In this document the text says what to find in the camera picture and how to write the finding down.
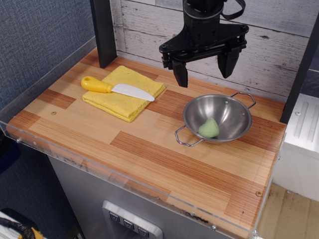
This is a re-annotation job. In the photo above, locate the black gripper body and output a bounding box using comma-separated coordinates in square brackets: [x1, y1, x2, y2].
[159, 7, 249, 70]

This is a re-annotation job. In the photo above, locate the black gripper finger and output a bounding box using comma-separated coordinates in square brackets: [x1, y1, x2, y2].
[172, 61, 188, 88]
[217, 49, 240, 79]

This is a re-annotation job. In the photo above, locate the green plush broccoli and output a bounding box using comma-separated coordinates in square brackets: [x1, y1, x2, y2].
[198, 118, 220, 138]

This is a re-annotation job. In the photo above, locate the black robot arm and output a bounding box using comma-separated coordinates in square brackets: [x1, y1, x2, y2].
[159, 0, 249, 88]

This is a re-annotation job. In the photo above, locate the yellow folded cloth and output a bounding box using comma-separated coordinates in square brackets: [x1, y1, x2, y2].
[81, 66, 166, 122]

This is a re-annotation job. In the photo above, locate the silver toy fridge cabinet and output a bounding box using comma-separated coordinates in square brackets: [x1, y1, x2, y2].
[49, 157, 253, 239]

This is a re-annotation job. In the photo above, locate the silver dispenser panel with buttons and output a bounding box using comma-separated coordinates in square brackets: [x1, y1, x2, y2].
[102, 200, 163, 239]

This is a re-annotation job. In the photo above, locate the yellow object bottom left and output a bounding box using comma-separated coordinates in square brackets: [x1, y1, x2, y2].
[22, 228, 44, 239]

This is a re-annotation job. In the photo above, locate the metal bowl with handles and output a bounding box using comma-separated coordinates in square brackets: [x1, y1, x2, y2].
[175, 92, 256, 147]

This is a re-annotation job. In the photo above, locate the black vertical post right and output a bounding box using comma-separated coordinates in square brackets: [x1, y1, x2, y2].
[280, 0, 319, 123]

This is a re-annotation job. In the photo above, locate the black vertical post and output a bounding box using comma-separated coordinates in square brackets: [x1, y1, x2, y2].
[280, 0, 319, 123]
[90, 0, 117, 68]

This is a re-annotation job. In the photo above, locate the yellow handled white toy knife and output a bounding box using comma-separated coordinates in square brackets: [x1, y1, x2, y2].
[81, 76, 155, 102]

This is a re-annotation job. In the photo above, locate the black vertical post left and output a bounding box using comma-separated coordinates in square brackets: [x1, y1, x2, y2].
[90, 0, 117, 68]

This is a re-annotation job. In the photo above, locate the white aluminium rail block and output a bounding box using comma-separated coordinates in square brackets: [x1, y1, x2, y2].
[273, 94, 319, 201]

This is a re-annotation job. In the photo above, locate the black braided cable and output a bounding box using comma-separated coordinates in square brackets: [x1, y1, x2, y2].
[0, 216, 35, 239]

